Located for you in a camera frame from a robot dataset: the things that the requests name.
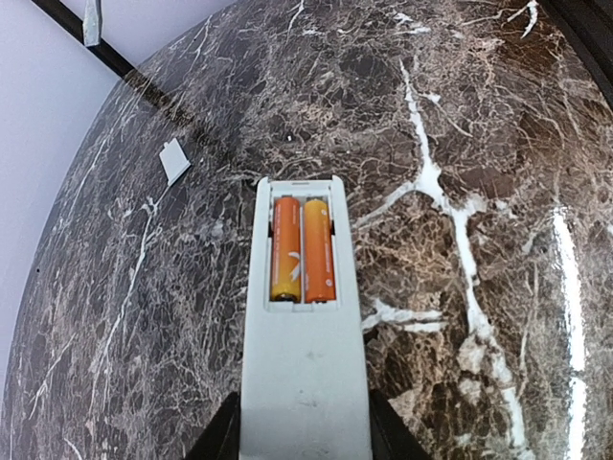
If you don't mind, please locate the yellow handled screwdriver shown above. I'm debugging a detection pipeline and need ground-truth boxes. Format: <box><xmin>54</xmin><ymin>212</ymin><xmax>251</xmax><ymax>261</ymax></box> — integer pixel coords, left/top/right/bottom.
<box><xmin>82</xmin><ymin>0</ymin><xmax>102</xmax><ymax>48</ymax></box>

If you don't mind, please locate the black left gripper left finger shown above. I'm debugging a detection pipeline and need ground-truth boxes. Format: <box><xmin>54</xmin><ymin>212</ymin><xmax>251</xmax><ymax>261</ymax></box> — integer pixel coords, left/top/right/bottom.
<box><xmin>184</xmin><ymin>392</ymin><xmax>240</xmax><ymax>460</ymax></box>

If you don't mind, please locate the white remote control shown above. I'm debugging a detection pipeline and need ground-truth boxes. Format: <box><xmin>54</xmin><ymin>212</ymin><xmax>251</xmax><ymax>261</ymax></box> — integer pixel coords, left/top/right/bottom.
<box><xmin>238</xmin><ymin>175</ymin><xmax>373</xmax><ymax>459</ymax></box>

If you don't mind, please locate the orange battery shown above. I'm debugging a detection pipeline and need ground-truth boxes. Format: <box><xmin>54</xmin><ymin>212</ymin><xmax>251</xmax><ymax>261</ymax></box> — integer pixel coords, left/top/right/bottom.
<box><xmin>270</xmin><ymin>196</ymin><xmax>301</xmax><ymax>303</ymax></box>
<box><xmin>303</xmin><ymin>199</ymin><xmax>336</xmax><ymax>303</ymax></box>

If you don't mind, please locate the white battery cover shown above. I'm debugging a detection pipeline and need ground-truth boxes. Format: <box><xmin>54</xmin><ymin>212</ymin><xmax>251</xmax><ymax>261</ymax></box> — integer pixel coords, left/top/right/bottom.
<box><xmin>159</xmin><ymin>138</ymin><xmax>192</xmax><ymax>187</ymax></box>

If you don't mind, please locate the black right frame post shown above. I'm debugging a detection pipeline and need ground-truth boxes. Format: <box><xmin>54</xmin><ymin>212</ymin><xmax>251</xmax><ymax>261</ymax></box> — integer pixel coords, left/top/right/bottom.
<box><xmin>33</xmin><ymin>0</ymin><xmax>143</xmax><ymax>81</ymax></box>

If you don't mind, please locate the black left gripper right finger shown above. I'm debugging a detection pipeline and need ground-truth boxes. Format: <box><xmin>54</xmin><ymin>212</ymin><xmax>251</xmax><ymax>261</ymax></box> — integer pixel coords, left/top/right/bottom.
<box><xmin>369</xmin><ymin>389</ymin><xmax>431</xmax><ymax>460</ymax></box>

